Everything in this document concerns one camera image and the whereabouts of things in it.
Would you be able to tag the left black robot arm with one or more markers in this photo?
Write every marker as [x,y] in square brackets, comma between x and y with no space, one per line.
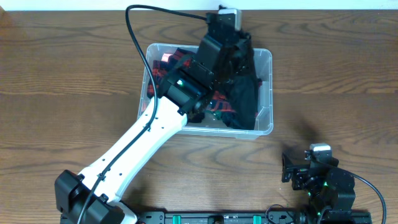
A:
[94,195]

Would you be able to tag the clear plastic storage bin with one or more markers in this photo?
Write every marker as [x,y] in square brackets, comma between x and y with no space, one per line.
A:
[211,126]

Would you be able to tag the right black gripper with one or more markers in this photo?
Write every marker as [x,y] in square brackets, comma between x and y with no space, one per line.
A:
[301,173]

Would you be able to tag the large black garment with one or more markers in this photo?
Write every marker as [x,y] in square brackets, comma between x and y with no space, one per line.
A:
[238,96]

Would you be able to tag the red navy plaid shirt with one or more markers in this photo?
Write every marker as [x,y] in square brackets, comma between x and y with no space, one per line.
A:
[161,67]

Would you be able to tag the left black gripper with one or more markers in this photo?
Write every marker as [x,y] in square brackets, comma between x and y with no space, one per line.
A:
[242,47]

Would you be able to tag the dark green garment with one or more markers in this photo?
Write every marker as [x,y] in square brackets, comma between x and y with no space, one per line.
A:
[220,115]

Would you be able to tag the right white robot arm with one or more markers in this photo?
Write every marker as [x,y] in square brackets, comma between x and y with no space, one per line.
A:
[330,190]

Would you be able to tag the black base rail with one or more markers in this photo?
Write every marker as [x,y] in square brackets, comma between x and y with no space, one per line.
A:
[273,216]

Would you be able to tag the coral pink printed shirt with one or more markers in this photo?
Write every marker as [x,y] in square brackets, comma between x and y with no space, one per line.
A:
[167,57]

